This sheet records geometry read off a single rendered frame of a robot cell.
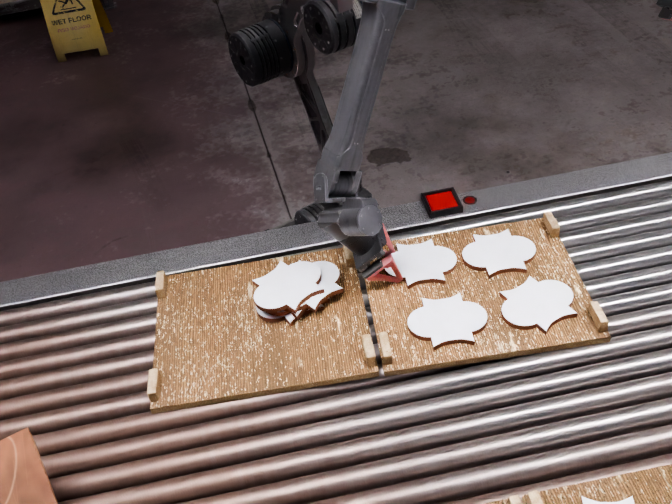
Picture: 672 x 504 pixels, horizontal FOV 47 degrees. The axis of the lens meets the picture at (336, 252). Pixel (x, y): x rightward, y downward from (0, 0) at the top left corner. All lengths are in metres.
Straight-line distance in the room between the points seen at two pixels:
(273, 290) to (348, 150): 0.31
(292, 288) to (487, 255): 0.40
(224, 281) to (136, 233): 1.80
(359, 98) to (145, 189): 2.33
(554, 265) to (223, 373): 0.68
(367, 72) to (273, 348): 0.53
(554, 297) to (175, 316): 0.73
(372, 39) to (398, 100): 2.59
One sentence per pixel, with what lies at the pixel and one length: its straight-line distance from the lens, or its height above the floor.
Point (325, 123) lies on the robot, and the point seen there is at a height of 0.65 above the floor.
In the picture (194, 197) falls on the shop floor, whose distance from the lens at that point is 3.51.
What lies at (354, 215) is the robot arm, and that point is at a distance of 1.40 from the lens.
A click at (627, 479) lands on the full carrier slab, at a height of 0.94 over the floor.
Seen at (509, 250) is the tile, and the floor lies 0.95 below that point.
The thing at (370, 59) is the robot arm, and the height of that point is 1.37.
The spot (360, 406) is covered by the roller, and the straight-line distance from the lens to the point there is 1.39.
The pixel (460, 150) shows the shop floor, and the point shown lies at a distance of 3.58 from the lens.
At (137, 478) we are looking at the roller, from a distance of 1.39.
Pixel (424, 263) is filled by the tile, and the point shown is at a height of 0.95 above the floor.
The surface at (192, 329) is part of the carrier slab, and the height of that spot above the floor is 0.94.
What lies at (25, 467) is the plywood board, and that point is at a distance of 1.31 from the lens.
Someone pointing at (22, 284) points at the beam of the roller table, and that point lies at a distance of 1.83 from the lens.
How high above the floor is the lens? 2.01
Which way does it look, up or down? 41 degrees down
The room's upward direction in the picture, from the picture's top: 8 degrees counter-clockwise
